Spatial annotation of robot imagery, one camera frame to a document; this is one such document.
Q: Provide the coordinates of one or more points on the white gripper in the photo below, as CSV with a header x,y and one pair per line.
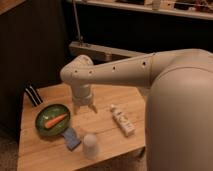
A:
x,y
82,96

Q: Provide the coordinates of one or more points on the white ceramic cup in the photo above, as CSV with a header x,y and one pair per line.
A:
x,y
90,146

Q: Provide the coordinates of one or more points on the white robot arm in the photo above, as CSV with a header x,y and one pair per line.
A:
x,y
179,107

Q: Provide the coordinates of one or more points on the green plate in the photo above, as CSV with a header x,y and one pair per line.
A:
x,y
48,113

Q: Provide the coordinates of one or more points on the orange carrot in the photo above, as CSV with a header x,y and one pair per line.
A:
x,y
54,121

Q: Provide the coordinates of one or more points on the white tube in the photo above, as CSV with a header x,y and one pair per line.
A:
x,y
122,120

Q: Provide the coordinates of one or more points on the wooden table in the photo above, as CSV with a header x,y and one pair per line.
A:
x,y
51,154

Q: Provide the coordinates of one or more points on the black striped object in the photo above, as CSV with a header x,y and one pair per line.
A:
x,y
33,95

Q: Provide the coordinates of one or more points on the grey metal shelf rail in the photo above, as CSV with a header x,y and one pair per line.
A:
x,y
101,53

